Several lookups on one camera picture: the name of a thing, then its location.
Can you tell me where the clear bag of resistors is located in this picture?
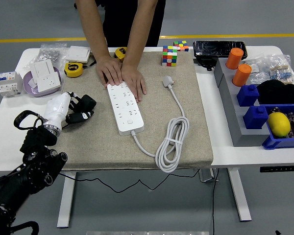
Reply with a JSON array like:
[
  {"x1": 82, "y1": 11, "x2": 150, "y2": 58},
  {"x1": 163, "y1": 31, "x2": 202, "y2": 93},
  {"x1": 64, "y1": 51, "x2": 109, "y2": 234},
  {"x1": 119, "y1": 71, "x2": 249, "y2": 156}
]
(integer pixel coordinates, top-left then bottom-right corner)
[{"x1": 268, "y1": 54, "x2": 294, "y2": 84}]

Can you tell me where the grey metal bracket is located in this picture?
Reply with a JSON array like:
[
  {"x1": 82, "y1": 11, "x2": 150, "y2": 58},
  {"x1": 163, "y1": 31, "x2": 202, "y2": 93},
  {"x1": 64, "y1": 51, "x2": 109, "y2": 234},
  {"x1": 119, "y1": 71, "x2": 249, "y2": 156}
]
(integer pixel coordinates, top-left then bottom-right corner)
[{"x1": 198, "y1": 168, "x2": 219, "y2": 183}]

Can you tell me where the person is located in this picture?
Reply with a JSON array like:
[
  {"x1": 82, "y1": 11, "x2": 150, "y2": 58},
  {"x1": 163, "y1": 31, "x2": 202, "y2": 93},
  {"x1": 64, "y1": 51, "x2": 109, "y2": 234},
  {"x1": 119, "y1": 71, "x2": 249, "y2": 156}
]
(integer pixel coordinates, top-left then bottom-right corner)
[{"x1": 74, "y1": 0, "x2": 167, "y2": 48}]

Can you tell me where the blue block with knob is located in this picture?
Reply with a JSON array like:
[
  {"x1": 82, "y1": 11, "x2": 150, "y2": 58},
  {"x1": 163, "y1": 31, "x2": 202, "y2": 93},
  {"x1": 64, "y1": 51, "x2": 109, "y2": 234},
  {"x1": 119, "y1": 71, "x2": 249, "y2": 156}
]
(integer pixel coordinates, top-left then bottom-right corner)
[
  {"x1": 243, "y1": 105, "x2": 269, "y2": 130},
  {"x1": 236, "y1": 84, "x2": 260, "y2": 107}
]

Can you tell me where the person's left hand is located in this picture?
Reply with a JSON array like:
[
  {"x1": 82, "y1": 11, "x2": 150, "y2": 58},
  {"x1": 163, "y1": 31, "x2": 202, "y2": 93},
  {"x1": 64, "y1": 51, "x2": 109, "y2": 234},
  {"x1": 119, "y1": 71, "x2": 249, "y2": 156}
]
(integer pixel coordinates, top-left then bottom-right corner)
[{"x1": 121, "y1": 64, "x2": 147, "y2": 102}]

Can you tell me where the black table control panel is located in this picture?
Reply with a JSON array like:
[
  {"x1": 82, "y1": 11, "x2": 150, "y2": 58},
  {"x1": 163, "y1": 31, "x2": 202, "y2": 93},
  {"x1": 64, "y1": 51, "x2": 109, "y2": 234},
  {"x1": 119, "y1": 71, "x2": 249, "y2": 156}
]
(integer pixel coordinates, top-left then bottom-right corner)
[{"x1": 259, "y1": 165, "x2": 294, "y2": 173}]

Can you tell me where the black glossy rectangular device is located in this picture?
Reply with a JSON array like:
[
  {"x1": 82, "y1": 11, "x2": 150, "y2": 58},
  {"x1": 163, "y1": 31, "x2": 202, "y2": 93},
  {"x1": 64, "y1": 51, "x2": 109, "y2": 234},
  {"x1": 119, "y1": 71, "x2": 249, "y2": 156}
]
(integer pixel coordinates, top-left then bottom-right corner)
[{"x1": 193, "y1": 40, "x2": 248, "y2": 59}]

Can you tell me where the person's right hand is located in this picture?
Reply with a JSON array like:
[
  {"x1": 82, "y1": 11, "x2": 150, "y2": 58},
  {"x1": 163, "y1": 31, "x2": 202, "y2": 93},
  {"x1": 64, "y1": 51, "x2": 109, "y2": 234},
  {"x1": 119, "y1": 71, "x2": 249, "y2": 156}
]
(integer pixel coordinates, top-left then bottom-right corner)
[{"x1": 95, "y1": 55, "x2": 123, "y2": 88}]

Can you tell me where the grey stepped block holder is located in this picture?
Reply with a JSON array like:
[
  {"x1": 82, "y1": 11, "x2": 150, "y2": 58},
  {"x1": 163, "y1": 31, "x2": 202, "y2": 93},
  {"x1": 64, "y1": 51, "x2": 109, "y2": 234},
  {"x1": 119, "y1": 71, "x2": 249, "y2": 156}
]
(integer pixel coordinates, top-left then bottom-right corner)
[{"x1": 213, "y1": 58, "x2": 271, "y2": 147}]

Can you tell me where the orange cylinder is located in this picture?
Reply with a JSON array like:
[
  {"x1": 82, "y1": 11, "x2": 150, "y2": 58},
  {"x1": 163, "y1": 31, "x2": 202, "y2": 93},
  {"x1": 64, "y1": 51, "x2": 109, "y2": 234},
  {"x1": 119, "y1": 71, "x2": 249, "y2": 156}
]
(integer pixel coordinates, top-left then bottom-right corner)
[
  {"x1": 225, "y1": 47, "x2": 244, "y2": 70},
  {"x1": 232, "y1": 64, "x2": 252, "y2": 88}
]

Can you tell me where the black stand bracket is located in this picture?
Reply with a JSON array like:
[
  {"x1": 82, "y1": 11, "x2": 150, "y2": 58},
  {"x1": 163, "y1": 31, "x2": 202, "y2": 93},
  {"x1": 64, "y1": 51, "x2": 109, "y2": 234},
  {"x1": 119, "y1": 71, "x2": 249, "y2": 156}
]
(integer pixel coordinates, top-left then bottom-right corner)
[{"x1": 195, "y1": 55, "x2": 219, "y2": 71}]

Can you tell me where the blue plastic bin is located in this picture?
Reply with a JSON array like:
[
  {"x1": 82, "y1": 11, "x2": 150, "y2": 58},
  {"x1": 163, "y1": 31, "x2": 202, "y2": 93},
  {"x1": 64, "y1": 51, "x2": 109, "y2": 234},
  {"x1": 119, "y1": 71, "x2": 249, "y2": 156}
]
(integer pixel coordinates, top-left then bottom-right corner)
[{"x1": 261, "y1": 102, "x2": 294, "y2": 150}]

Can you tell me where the white power strip with cord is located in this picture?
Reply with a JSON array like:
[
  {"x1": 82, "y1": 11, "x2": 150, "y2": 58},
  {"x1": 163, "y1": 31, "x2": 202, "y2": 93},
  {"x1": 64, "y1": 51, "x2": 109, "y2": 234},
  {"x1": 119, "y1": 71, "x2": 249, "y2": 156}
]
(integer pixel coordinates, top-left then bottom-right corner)
[{"x1": 106, "y1": 75, "x2": 190, "y2": 174}]

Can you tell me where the yellow tape measure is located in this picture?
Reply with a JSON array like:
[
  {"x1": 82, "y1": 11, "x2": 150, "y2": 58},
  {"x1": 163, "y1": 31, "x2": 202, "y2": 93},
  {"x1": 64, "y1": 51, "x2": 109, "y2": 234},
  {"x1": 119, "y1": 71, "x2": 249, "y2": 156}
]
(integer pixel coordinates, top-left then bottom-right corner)
[
  {"x1": 64, "y1": 59, "x2": 97, "y2": 78},
  {"x1": 114, "y1": 46, "x2": 128, "y2": 63}
]

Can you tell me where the grey-brown mat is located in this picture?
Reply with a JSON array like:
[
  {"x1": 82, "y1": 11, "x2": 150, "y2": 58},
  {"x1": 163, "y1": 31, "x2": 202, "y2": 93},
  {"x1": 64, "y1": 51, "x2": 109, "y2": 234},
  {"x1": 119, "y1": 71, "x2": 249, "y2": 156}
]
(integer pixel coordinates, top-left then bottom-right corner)
[{"x1": 48, "y1": 50, "x2": 214, "y2": 171}]

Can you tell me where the clear plastic bag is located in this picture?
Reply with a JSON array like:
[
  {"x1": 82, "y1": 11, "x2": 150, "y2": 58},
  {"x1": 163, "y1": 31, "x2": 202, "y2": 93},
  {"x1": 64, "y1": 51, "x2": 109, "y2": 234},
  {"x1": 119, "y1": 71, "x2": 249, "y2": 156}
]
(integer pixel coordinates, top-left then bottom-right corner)
[{"x1": 245, "y1": 58, "x2": 272, "y2": 86}]

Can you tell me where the black hanging cable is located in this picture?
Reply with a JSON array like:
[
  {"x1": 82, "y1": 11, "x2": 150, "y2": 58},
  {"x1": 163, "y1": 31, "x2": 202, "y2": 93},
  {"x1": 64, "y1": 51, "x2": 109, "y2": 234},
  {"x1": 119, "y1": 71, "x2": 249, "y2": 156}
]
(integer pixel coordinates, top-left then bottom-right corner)
[{"x1": 211, "y1": 168, "x2": 220, "y2": 235}]

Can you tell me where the clear bag of screws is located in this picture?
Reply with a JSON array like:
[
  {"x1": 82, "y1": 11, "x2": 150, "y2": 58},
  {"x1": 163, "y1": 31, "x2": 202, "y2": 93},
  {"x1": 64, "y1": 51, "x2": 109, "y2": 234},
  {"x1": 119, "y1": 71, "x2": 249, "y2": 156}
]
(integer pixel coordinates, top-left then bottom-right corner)
[{"x1": 35, "y1": 43, "x2": 68, "y2": 65}]

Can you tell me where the white circuit breaker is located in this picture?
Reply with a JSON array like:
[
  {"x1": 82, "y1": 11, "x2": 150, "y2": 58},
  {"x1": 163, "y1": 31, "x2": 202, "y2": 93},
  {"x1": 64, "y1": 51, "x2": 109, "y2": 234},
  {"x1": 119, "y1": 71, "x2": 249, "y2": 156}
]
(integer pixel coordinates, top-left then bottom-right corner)
[{"x1": 0, "y1": 70, "x2": 24, "y2": 98}]

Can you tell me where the yellow lemon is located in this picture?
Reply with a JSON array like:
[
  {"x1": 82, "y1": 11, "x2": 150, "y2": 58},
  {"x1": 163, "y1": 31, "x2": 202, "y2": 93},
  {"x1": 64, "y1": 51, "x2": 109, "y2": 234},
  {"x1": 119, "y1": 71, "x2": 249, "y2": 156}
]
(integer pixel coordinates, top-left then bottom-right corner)
[{"x1": 267, "y1": 112, "x2": 292, "y2": 138}]

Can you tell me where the white wall switch panel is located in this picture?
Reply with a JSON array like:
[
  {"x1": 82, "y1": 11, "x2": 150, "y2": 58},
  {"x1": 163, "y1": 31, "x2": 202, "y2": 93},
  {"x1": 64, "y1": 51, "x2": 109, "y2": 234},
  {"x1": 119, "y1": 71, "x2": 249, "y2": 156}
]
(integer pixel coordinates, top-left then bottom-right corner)
[
  {"x1": 65, "y1": 46, "x2": 91, "y2": 64},
  {"x1": 30, "y1": 60, "x2": 55, "y2": 81}
]

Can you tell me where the black cloth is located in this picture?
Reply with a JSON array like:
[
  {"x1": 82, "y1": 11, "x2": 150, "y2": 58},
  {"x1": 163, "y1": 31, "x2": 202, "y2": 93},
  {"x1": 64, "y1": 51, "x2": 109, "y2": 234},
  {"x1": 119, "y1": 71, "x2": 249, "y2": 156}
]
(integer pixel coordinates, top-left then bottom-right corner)
[{"x1": 256, "y1": 79, "x2": 294, "y2": 105}]

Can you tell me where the black plug with cord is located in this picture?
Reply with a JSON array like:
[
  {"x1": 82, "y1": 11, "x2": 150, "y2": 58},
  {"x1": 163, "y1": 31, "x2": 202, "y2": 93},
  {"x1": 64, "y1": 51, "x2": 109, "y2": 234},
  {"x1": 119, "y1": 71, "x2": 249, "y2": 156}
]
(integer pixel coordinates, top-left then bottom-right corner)
[{"x1": 58, "y1": 95, "x2": 201, "y2": 193}]

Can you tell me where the white table leg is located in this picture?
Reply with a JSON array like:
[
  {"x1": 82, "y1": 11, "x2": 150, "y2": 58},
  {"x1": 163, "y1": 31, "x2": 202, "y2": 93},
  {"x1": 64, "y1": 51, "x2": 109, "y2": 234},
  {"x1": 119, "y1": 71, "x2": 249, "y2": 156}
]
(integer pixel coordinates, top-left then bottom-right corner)
[
  {"x1": 56, "y1": 171, "x2": 76, "y2": 229},
  {"x1": 226, "y1": 168, "x2": 252, "y2": 222}
]

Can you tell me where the purple bowl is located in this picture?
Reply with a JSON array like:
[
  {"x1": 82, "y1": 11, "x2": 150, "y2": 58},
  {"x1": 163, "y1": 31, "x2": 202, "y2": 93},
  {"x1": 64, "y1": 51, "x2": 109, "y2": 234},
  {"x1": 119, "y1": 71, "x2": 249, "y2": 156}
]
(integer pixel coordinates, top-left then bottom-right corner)
[{"x1": 23, "y1": 66, "x2": 62, "y2": 98}]

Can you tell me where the multicoloured puzzle cube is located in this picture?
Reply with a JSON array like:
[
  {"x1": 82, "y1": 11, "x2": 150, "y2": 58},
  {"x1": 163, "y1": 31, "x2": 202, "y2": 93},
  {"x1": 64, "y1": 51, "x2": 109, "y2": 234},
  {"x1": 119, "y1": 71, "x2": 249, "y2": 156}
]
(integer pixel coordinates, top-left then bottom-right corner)
[
  {"x1": 161, "y1": 45, "x2": 178, "y2": 67},
  {"x1": 173, "y1": 40, "x2": 189, "y2": 52}
]

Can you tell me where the white wall socket panel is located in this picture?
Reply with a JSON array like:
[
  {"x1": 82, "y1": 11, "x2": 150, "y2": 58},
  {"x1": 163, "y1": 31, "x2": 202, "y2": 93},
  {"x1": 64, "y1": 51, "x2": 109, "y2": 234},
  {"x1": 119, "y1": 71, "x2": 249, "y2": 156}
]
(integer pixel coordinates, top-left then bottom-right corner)
[{"x1": 36, "y1": 72, "x2": 62, "y2": 93}]

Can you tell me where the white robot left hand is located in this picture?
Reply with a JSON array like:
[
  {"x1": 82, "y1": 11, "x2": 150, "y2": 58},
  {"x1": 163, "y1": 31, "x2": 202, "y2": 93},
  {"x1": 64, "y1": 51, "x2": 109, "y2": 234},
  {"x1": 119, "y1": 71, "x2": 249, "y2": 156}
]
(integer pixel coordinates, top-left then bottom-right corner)
[{"x1": 43, "y1": 92, "x2": 95, "y2": 130}]

